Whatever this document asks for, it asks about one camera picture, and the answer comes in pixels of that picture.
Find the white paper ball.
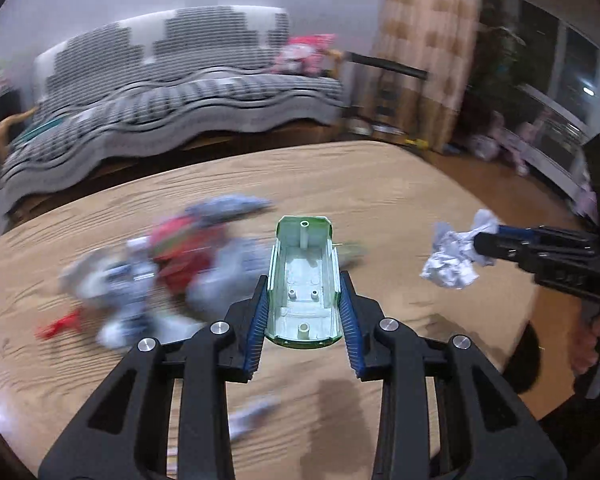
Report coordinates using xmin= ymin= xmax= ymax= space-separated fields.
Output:
xmin=420 ymin=209 xmax=498 ymax=289

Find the white green plastic shell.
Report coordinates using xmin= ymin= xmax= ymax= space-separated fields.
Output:
xmin=265 ymin=216 xmax=342 ymax=350

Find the person's right hand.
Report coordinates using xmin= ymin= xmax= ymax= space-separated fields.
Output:
xmin=568 ymin=315 xmax=600 ymax=376

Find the grey white wrapper pile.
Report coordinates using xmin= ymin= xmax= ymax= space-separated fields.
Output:
xmin=59 ymin=194 xmax=272 ymax=350

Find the pink kids tricycle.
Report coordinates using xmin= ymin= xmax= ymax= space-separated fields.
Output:
xmin=468 ymin=110 xmax=538 ymax=177

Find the red snack wrapper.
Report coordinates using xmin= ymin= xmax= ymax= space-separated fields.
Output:
xmin=35 ymin=214 xmax=230 ymax=349

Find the yellow toy on floor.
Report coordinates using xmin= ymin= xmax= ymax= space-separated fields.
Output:
xmin=402 ymin=136 xmax=429 ymax=151

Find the potted dark plant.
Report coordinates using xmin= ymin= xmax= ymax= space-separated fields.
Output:
xmin=456 ymin=0 xmax=527 ymax=142

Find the black wooden chair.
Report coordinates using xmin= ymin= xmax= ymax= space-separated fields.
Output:
xmin=341 ymin=52 xmax=429 ymax=144

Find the beige patterned curtain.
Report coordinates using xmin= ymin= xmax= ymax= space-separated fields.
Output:
xmin=362 ymin=0 xmax=481 ymax=153

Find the sofa with striped blanket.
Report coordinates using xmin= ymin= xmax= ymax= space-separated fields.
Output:
xmin=0 ymin=6 xmax=343 ymax=221

